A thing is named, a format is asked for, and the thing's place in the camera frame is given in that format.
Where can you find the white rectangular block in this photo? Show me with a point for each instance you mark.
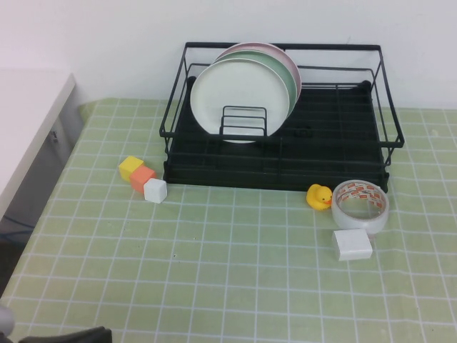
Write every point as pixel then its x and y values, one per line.
pixel 351 244

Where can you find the white cube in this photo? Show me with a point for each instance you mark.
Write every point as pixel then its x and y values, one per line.
pixel 155 191

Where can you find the white plate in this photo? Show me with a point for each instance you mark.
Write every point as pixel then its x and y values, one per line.
pixel 239 89

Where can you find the pale green plate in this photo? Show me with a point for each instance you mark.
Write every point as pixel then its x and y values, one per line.
pixel 271 61

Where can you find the white side table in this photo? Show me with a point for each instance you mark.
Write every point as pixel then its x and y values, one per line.
pixel 28 118

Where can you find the yellow cube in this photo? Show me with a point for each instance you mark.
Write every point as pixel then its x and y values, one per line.
pixel 130 166

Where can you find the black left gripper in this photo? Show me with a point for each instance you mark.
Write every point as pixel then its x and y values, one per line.
pixel 57 338

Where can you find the green checked tablecloth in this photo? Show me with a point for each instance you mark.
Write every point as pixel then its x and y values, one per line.
pixel 228 268

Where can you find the orange cube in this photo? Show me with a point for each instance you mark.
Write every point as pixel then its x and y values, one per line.
pixel 142 177

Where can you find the clear tape roll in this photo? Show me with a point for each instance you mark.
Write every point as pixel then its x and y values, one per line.
pixel 357 223

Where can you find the pink plate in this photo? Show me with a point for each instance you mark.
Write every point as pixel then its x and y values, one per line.
pixel 287 58

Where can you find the yellow rubber duck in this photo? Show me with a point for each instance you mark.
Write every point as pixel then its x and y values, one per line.
pixel 317 198

